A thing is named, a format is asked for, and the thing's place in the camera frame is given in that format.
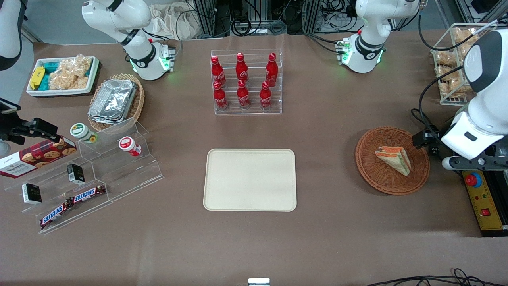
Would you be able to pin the teal snack packet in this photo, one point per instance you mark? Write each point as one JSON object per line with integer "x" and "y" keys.
{"x": 50, "y": 66}
{"x": 45, "y": 82}

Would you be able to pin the round brown wicker basket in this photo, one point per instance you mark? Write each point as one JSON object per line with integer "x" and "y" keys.
{"x": 381, "y": 174}

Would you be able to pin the clear acrylic stepped shelf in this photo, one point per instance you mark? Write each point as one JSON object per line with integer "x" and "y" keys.
{"x": 131, "y": 174}
{"x": 51, "y": 182}

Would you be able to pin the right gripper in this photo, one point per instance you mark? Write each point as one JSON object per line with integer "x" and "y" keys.
{"x": 12, "y": 131}

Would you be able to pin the green lid yogurt cup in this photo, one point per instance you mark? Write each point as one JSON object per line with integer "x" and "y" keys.
{"x": 81, "y": 132}

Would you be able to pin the small black box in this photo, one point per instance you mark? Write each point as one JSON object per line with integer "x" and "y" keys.
{"x": 75, "y": 174}
{"x": 31, "y": 193}

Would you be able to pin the bagged bread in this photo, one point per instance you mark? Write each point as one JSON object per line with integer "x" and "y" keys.
{"x": 452, "y": 88}
{"x": 445, "y": 58}
{"x": 448, "y": 72}
{"x": 464, "y": 35}

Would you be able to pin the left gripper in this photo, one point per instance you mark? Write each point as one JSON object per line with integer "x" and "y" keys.
{"x": 436, "y": 142}

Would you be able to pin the triangular sandwich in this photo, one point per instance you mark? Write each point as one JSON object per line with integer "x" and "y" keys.
{"x": 395, "y": 159}

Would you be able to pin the aluminium foil container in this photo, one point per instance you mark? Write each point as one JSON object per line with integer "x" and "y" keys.
{"x": 113, "y": 101}

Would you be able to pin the brown snickers bar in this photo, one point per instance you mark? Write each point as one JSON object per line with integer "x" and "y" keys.
{"x": 55, "y": 214}
{"x": 89, "y": 194}

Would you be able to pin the oval wicker basket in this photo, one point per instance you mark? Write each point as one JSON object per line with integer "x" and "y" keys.
{"x": 139, "y": 101}

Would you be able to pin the red cola bottle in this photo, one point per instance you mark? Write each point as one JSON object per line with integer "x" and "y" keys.
{"x": 243, "y": 97}
{"x": 241, "y": 69}
{"x": 220, "y": 99}
{"x": 271, "y": 71}
{"x": 217, "y": 73}
{"x": 265, "y": 98}

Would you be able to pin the clear acrylic bottle rack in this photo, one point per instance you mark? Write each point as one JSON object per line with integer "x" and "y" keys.
{"x": 246, "y": 112}

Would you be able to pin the aluminium frame post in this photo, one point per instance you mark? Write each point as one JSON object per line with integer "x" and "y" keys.
{"x": 311, "y": 16}
{"x": 210, "y": 18}

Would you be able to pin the white cloth bag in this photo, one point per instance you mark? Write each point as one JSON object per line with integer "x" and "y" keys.
{"x": 166, "y": 22}

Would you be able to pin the white rectangular snack tray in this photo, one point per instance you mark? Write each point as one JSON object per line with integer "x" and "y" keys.
{"x": 59, "y": 92}

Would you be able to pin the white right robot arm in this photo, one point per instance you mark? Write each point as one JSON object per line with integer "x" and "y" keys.
{"x": 119, "y": 16}

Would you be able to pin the clear rice cracker bag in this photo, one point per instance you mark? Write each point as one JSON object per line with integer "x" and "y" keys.
{"x": 63, "y": 81}
{"x": 77, "y": 65}

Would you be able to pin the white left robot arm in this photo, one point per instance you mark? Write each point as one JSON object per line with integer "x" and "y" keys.
{"x": 369, "y": 39}

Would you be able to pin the yellow snack packet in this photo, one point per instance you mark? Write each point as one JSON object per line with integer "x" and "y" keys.
{"x": 37, "y": 77}

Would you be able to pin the red lid yogurt cup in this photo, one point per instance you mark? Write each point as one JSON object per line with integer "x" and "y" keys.
{"x": 127, "y": 145}

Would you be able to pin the beige rectangular tray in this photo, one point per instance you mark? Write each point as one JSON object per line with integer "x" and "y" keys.
{"x": 250, "y": 180}

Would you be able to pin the red cookie box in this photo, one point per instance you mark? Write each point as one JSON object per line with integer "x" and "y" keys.
{"x": 35, "y": 159}

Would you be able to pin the aluminium frame rail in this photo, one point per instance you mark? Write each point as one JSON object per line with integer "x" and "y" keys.
{"x": 462, "y": 8}

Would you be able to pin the black appliance with yellow panel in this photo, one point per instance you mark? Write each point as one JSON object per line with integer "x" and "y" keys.
{"x": 482, "y": 206}

